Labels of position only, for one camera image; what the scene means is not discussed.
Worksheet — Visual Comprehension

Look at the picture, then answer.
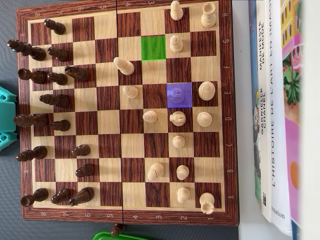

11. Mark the light wooden chess knight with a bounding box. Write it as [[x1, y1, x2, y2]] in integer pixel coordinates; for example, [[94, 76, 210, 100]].
[[169, 110, 187, 127], [167, 87, 185, 103]]

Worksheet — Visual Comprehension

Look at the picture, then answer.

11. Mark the teal robot base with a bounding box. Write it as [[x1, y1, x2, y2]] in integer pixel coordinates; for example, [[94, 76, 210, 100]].
[[0, 84, 19, 152]]

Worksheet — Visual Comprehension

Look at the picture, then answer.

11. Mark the light wooden chess pawn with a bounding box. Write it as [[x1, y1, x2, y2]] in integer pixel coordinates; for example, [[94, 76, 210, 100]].
[[122, 85, 139, 100], [170, 0, 184, 21], [176, 164, 190, 181], [176, 186, 191, 205], [169, 34, 184, 53], [172, 135, 186, 150], [142, 110, 159, 124]]

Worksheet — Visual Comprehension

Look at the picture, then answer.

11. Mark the light wooden chess queen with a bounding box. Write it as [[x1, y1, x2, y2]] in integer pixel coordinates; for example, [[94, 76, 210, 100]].
[[196, 111, 213, 128]]

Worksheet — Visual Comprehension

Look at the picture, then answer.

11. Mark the light wooden chess bishop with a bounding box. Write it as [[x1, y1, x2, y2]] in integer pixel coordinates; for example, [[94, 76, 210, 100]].
[[147, 161, 165, 181], [113, 56, 135, 76]]

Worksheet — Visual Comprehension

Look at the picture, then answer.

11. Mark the light wooden chess king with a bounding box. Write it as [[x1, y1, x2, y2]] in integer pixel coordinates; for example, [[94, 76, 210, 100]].
[[198, 81, 216, 102]]

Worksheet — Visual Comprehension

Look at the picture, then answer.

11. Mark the wooden folding chess board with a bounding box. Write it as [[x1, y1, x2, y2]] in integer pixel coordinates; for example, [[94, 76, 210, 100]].
[[15, 0, 240, 227]]

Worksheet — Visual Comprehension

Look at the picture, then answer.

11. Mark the dark wooden chess pawn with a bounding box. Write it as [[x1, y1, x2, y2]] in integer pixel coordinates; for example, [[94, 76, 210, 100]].
[[110, 223, 126, 237], [49, 119, 71, 132], [74, 163, 95, 179], [47, 46, 70, 63], [43, 18, 67, 35], [47, 71, 68, 86], [71, 144, 91, 157], [50, 188, 72, 205]]

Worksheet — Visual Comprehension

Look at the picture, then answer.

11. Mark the dark wooden chess knight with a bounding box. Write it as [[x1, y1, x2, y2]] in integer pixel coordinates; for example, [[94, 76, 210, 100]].
[[64, 65, 90, 82]]

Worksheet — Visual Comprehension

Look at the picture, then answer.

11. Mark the light wooden chess rook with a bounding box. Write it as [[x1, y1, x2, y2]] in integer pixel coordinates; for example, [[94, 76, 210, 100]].
[[199, 192, 216, 215], [201, 2, 217, 29]]

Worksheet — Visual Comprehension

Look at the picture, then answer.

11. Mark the dark wooden chess queen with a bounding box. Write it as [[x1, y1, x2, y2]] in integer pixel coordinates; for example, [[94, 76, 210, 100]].
[[13, 113, 49, 128]]

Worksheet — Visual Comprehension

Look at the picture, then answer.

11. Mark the dark wooden chess rook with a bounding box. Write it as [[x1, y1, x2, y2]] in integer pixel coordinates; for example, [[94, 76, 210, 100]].
[[20, 188, 49, 208], [17, 67, 48, 85]]

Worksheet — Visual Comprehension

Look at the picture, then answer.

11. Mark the dark wooden chess king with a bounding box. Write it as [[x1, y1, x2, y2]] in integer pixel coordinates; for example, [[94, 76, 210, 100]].
[[6, 39, 47, 62]]

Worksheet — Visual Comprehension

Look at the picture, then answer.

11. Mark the dark bishop bottom row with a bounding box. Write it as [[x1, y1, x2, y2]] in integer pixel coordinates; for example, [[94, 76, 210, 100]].
[[68, 186, 95, 207]]

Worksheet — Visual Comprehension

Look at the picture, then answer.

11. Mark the blue panda picture book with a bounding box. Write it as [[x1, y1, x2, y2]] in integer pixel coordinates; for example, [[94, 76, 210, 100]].
[[248, 0, 263, 208]]

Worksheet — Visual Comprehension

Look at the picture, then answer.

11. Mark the white Gabrielle Chanel book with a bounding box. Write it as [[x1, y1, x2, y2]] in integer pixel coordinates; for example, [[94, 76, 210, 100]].
[[254, 0, 273, 225]]

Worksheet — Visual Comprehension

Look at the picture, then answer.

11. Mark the white L'Histoire de l'art book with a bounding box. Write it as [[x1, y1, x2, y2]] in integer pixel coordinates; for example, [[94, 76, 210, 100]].
[[268, 0, 293, 237]]

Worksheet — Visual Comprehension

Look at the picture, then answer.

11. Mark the green plastic container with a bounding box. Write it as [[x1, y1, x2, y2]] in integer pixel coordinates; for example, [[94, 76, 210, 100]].
[[92, 231, 145, 240]]

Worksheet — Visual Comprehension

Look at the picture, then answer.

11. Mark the pink colourful illustrated book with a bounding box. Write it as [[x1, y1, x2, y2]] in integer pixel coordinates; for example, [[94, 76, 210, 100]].
[[279, 0, 305, 240]]

